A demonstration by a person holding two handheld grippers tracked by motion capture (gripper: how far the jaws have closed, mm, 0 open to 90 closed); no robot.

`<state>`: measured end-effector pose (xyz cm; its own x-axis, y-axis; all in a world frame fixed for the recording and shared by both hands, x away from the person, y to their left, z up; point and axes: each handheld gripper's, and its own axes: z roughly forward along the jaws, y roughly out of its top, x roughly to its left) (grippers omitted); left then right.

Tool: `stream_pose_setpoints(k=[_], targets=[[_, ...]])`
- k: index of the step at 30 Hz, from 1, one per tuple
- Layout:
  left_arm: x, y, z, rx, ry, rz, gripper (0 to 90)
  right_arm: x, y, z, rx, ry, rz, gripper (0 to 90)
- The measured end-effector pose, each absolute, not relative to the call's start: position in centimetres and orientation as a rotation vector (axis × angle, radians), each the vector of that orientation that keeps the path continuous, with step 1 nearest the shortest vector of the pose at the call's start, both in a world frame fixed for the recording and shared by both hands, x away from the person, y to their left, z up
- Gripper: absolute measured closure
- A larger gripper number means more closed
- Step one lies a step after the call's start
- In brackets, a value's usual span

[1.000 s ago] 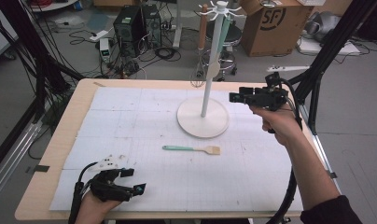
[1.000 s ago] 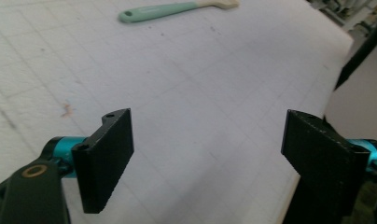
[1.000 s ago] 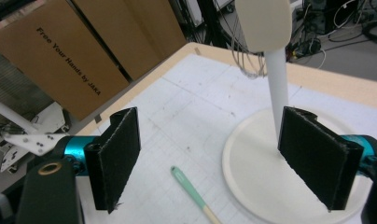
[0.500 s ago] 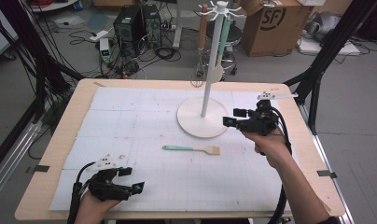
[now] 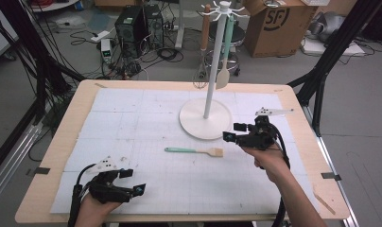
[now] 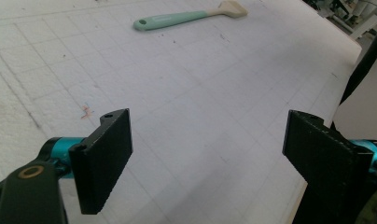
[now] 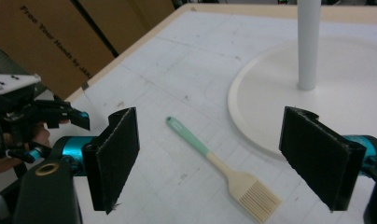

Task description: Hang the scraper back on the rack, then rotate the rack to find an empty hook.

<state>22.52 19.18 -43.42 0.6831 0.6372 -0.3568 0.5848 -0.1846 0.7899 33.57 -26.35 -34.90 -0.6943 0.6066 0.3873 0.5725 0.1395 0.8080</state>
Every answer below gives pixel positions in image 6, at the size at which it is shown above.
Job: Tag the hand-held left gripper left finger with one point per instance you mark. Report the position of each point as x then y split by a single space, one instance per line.
102 161

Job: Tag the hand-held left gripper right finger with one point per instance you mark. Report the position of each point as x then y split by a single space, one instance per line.
329 158

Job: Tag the white grid mat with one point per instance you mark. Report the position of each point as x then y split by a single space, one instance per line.
192 93

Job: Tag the black metal frame stand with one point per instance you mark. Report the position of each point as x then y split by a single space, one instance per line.
367 59

